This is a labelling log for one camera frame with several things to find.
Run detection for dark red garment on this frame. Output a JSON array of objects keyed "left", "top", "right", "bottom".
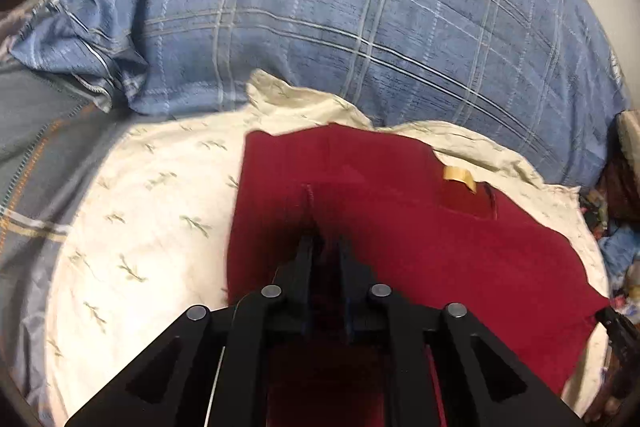
[{"left": 228, "top": 124, "right": 605, "bottom": 426}]

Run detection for pile of clutter beside bed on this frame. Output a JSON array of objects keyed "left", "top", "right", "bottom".
[{"left": 579, "top": 150, "right": 639, "bottom": 326}]

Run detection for cream leaf-print pillow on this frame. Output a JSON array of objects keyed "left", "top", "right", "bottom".
[{"left": 46, "top": 69, "right": 610, "bottom": 426}]

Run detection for grey-blue striped bedsheet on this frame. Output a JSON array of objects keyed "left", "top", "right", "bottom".
[{"left": 1, "top": 58, "right": 131, "bottom": 426}]

